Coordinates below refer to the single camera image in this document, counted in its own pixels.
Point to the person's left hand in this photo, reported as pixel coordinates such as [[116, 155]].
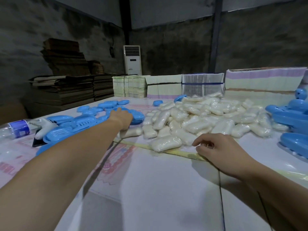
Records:
[[122, 119]]

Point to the person's right hand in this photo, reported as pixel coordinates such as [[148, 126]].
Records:
[[226, 156]]

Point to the blue oval plastic lid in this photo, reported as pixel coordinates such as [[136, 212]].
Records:
[[301, 94], [180, 98], [157, 103]]

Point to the pile of blue slotted lids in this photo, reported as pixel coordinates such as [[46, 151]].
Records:
[[79, 122]]

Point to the clear plastic bag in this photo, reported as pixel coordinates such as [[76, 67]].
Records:
[[183, 152]]

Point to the pile of white soaps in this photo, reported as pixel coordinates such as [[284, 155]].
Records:
[[204, 117]]

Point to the pile of blue plastic lids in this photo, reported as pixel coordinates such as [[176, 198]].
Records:
[[291, 122]]

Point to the person's left forearm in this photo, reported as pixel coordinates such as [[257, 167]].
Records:
[[65, 180]]

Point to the person's right forearm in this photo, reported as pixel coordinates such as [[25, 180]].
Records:
[[284, 197]]

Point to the stack of greenish paper sheets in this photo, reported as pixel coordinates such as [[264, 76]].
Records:
[[131, 86]]

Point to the row of stacked flat cartons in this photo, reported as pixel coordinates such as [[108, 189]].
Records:
[[163, 90]]

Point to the white standing air conditioner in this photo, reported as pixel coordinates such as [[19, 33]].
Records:
[[132, 61]]

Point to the stacks of brown cardboard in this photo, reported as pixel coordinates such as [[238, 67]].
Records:
[[65, 86]]

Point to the silver sheet bundle, blue band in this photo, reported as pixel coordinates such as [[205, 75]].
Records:
[[203, 87]]

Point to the white crumpled plastic bag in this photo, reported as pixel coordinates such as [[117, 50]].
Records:
[[47, 127]]

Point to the white carton stack, pink stripe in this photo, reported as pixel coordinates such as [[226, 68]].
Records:
[[262, 84]]

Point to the black phone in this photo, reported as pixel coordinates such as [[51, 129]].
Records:
[[38, 143]]

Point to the dark metal pillar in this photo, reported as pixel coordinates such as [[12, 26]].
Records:
[[125, 19], [215, 33]]

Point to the clear water bottle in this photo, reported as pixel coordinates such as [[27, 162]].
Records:
[[19, 128]]

